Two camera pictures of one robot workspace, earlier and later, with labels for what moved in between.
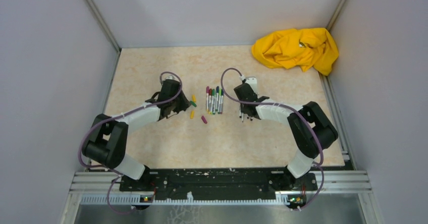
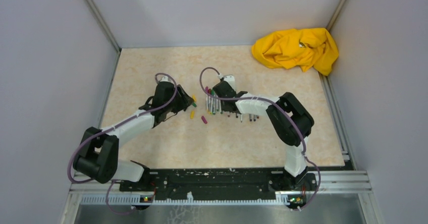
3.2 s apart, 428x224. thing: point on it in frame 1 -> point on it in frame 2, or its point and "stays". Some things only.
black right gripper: x=242 y=108 -> x=222 y=107
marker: x=219 y=101 stays
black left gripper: x=184 y=104 stays
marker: x=217 y=98 stays
